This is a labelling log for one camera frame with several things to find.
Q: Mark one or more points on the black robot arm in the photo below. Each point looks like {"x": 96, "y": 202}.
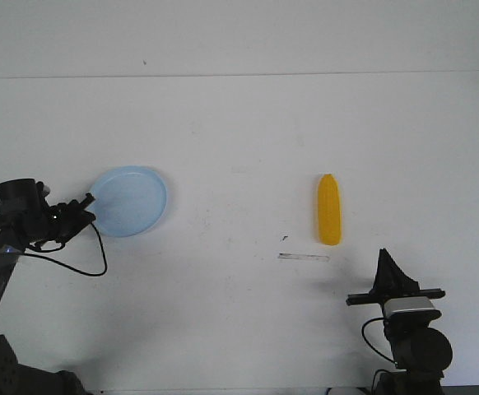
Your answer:
{"x": 27, "y": 223}
{"x": 419, "y": 353}

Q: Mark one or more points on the light blue round plate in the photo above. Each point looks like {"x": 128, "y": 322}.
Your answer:
{"x": 129, "y": 200}

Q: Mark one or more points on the yellow corn cob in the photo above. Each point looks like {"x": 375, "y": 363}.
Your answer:
{"x": 329, "y": 211}

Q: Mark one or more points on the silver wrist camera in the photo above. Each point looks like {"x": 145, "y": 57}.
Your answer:
{"x": 411, "y": 305}

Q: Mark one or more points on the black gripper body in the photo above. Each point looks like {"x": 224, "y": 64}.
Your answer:
{"x": 368, "y": 298}
{"x": 66, "y": 220}

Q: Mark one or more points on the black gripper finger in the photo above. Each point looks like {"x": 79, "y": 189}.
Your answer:
{"x": 87, "y": 201}
{"x": 398, "y": 282}
{"x": 381, "y": 279}

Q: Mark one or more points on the clear tape strip horizontal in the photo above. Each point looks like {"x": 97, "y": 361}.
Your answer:
{"x": 303, "y": 257}

